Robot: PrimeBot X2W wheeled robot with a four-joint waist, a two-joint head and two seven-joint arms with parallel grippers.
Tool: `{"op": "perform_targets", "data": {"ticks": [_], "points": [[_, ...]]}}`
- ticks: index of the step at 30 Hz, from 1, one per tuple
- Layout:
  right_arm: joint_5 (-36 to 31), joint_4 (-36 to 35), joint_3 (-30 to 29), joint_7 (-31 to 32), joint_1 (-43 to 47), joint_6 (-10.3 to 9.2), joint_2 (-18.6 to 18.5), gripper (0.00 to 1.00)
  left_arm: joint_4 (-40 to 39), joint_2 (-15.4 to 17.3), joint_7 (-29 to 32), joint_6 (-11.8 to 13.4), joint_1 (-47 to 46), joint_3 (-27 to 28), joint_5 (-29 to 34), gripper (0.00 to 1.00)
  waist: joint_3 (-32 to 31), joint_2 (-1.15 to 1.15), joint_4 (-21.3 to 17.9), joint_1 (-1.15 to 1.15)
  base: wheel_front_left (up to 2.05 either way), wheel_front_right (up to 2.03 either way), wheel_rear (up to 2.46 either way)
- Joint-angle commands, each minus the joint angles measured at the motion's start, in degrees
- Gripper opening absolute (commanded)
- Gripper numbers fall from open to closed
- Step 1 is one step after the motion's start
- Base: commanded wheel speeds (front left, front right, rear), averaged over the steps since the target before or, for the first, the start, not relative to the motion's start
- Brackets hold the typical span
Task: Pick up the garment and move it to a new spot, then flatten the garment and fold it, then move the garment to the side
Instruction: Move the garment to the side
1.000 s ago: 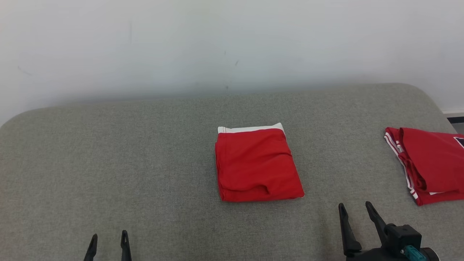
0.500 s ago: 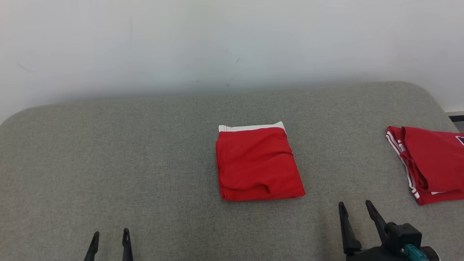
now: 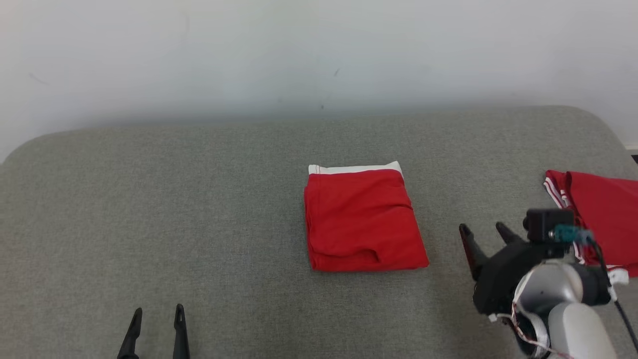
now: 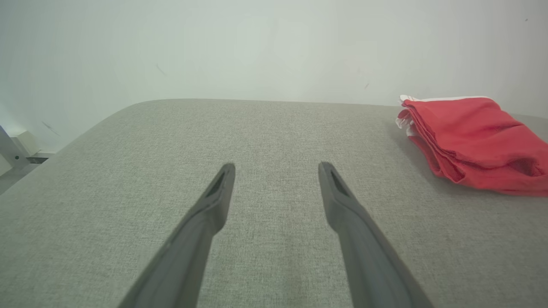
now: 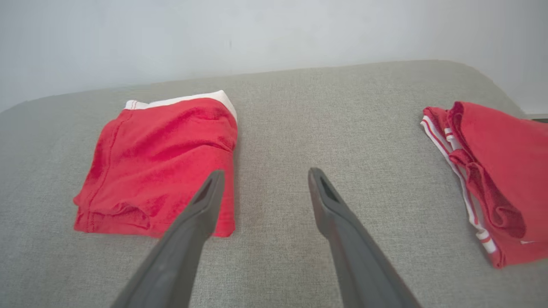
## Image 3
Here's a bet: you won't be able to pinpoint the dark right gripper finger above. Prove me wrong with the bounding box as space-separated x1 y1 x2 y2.
459 223 490 281
495 221 525 246

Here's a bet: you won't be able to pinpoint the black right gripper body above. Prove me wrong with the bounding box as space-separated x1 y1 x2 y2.
472 241 565 316

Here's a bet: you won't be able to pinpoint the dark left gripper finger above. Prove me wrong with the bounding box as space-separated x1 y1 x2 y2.
172 304 191 359
117 308 144 359

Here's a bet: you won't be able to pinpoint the red T-shirt with white sleeves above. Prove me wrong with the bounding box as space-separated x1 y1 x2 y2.
543 170 638 286

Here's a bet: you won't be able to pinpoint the red shorts with white stripe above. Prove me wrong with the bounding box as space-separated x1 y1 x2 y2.
304 161 430 273

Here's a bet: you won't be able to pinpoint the grey fabric sofa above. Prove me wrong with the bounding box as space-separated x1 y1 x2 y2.
0 105 638 359

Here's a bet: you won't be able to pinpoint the thin red white wires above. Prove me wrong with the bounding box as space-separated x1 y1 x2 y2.
489 287 574 359

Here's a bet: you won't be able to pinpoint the teal cable connector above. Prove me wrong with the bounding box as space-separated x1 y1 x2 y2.
553 224 595 245

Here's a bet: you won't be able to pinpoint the thin black cable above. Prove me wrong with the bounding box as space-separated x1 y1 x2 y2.
587 238 638 352

